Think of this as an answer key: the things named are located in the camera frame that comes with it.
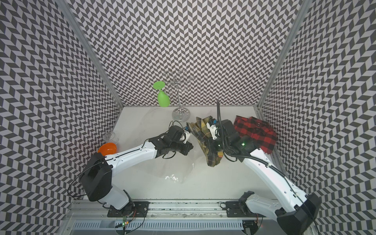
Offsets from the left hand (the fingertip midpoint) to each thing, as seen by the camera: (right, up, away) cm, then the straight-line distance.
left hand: (191, 148), depth 82 cm
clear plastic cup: (-57, +4, +17) cm, 59 cm away
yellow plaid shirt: (+4, +12, -10) cm, 16 cm away
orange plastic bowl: (-53, -2, +8) cm, 53 cm away
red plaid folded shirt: (+46, +8, +14) cm, 49 cm away
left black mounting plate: (-27, -28, -12) cm, 41 cm away
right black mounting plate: (+22, -29, -10) cm, 37 cm away
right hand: (+9, +3, -10) cm, 13 cm away
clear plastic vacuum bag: (-42, +11, +26) cm, 51 cm away
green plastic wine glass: (-19, +29, +13) cm, 37 cm away
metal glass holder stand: (-9, +20, +30) cm, 38 cm away
